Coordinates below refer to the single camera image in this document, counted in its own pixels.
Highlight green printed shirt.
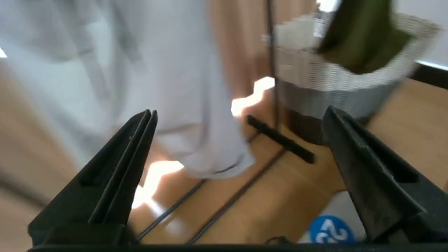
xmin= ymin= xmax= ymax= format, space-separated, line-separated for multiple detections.
xmin=316 ymin=0 xmax=414 ymax=75

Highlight black clothes rack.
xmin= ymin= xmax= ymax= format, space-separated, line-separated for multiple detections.
xmin=134 ymin=0 xmax=316 ymax=245

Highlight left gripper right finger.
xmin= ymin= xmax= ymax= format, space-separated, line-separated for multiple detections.
xmin=321 ymin=106 xmax=448 ymax=244

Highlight white laundry basket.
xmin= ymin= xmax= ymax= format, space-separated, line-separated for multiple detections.
xmin=272 ymin=12 xmax=442 ymax=146

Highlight pale grey shorts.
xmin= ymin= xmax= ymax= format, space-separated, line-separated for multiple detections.
xmin=0 ymin=0 xmax=256 ymax=180

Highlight beige curtain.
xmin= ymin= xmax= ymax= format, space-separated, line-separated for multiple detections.
xmin=0 ymin=0 xmax=318 ymax=211

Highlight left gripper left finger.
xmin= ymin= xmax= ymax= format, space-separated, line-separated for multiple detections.
xmin=27 ymin=109 xmax=159 ymax=246

